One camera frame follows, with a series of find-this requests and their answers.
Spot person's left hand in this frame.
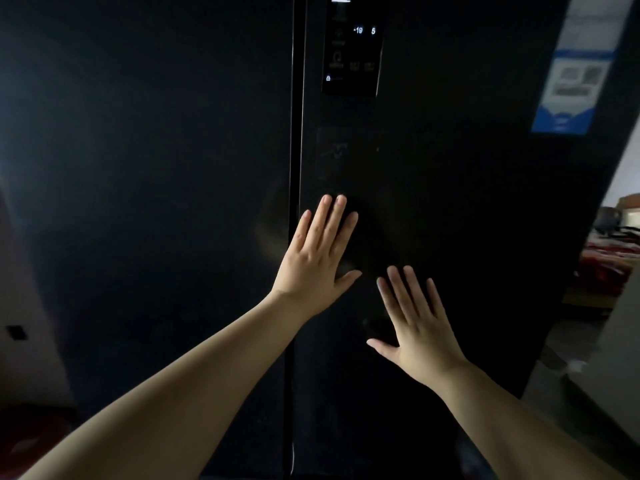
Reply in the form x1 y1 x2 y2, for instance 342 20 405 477
270 195 363 318

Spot person's right hand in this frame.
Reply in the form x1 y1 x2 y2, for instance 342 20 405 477
366 265 469 391

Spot person's left forearm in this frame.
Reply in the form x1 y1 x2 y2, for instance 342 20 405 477
19 291 302 480

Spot person's right forearm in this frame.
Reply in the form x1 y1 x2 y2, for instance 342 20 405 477
434 361 628 480

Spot black refrigerator door with display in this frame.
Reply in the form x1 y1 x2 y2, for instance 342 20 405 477
293 0 640 480

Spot plain black refrigerator door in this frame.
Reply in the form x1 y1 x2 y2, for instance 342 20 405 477
0 0 295 480

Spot refrigerator control display panel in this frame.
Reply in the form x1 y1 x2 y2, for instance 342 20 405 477
321 0 387 98

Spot red patterned cloth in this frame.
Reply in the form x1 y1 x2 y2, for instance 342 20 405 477
575 239 640 298

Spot blue and white label sticker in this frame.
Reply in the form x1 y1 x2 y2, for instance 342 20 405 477
530 0 637 136

